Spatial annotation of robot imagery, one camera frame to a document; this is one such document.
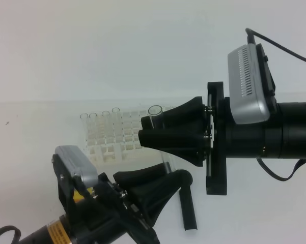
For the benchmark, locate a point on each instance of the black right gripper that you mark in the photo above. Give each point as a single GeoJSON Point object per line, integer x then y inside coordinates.
{"type": "Point", "coordinates": [188, 145]}

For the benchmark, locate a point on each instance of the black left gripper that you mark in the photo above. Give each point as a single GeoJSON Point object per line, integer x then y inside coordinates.
{"type": "Point", "coordinates": [103, 216]}

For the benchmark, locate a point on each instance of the clear glass test tube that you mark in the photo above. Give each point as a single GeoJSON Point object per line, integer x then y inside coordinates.
{"type": "Point", "coordinates": [155, 113]}

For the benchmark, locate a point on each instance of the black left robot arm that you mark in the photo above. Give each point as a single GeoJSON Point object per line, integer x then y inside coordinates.
{"type": "Point", "coordinates": [131, 204]}

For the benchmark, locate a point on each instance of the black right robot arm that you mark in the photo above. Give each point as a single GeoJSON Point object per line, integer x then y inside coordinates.
{"type": "Point", "coordinates": [283, 136]}

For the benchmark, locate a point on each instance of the white plastic test tube rack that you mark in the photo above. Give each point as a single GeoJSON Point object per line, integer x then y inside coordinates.
{"type": "Point", "coordinates": [129, 150]}

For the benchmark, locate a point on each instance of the clear test tube in rack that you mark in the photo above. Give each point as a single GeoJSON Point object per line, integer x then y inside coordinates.
{"type": "Point", "coordinates": [84, 119]}
{"type": "Point", "coordinates": [117, 124]}
{"type": "Point", "coordinates": [93, 127]}
{"type": "Point", "coordinates": [105, 115]}

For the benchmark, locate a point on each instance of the black scoop tool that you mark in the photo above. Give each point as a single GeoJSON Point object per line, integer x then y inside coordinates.
{"type": "Point", "coordinates": [187, 209]}

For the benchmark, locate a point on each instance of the yellow cube block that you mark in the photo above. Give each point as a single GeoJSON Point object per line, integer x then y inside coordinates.
{"type": "Point", "coordinates": [77, 197]}

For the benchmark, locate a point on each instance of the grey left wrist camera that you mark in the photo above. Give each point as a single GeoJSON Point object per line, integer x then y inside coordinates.
{"type": "Point", "coordinates": [77, 164]}

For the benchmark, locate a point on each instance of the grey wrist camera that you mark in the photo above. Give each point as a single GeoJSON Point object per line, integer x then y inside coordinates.
{"type": "Point", "coordinates": [77, 164]}
{"type": "Point", "coordinates": [250, 85]}

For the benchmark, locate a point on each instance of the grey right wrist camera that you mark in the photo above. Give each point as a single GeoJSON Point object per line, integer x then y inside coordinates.
{"type": "Point", "coordinates": [250, 85]}

